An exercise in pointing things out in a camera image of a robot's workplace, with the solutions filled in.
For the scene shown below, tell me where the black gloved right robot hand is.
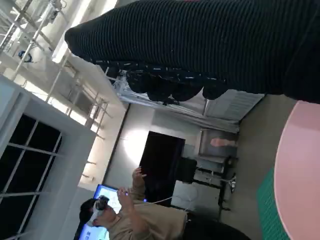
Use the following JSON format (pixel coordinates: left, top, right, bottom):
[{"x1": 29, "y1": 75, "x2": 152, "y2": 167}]
[{"x1": 64, "y1": 0, "x2": 320, "y2": 105}]

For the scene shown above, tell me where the pink bowl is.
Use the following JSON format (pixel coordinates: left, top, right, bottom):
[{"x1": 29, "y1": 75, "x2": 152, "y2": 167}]
[{"x1": 273, "y1": 99, "x2": 320, "y2": 240}]

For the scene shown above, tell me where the white louvred cabinet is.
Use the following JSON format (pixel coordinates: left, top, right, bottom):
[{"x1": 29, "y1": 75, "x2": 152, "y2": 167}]
[{"x1": 202, "y1": 88, "x2": 265, "y2": 126}]

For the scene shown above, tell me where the pink foot-shaped object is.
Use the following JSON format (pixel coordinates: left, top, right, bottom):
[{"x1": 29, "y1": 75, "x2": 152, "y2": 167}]
[{"x1": 210, "y1": 138, "x2": 237, "y2": 148}]

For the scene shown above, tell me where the glass display case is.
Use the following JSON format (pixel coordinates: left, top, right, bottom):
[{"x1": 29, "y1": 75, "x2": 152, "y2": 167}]
[{"x1": 199, "y1": 128, "x2": 238, "y2": 157}]

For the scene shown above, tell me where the large black panel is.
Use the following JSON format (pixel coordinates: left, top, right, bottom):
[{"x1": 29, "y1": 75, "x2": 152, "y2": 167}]
[{"x1": 138, "y1": 131, "x2": 186, "y2": 201}]

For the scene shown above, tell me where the blue lit monitor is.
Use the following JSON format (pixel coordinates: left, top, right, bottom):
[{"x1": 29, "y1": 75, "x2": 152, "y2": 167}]
[{"x1": 74, "y1": 184, "x2": 121, "y2": 240}]

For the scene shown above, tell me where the green cutting mat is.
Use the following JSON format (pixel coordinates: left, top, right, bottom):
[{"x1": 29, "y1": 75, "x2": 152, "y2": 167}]
[{"x1": 256, "y1": 167, "x2": 291, "y2": 240}]

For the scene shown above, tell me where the person with headset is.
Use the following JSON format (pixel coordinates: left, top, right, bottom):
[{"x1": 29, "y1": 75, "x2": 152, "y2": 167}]
[{"x1": 78, "y1": 166, "x2": 253, "y2": 240}]

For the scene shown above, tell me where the white VR headset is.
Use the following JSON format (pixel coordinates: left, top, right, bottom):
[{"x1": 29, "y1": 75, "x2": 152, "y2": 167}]
[{"x1": 88, "y1": 195, "x2": 111, "y2": 227}]

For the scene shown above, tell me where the dark gridded window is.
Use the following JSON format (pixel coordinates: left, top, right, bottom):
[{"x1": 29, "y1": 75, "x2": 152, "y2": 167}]
[{"x1": 0, "y1": 113, "x2": 63, "y2": 233}]

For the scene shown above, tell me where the white headset cable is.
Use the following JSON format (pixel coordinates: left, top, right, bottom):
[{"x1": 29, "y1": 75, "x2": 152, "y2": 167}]
[{"x1": 132, "y1": 193, "x2": 191, "y2": 213}]

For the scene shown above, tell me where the blue black cable coil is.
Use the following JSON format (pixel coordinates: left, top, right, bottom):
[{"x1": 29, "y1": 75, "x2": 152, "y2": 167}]
[{"x1": 16, "y1": 49, "x2": 34, "y2": 64}]

